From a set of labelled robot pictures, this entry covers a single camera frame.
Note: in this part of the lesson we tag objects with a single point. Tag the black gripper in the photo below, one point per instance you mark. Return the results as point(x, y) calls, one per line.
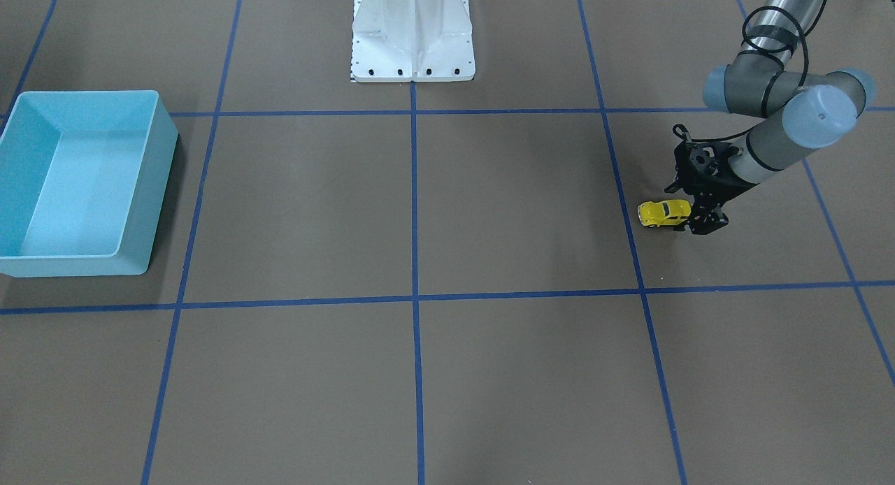
point(714, 185)

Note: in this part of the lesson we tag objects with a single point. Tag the yellow beetle toy car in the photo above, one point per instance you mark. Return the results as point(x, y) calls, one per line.
point(672, 214)

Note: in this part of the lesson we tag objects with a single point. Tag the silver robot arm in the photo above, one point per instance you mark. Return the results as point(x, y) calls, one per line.
point(798, 112)

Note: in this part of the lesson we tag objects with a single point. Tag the light blue plastic bin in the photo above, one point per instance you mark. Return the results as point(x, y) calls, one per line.
point(83, 175)

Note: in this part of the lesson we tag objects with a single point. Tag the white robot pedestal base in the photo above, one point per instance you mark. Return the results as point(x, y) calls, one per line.
point(412, 41)

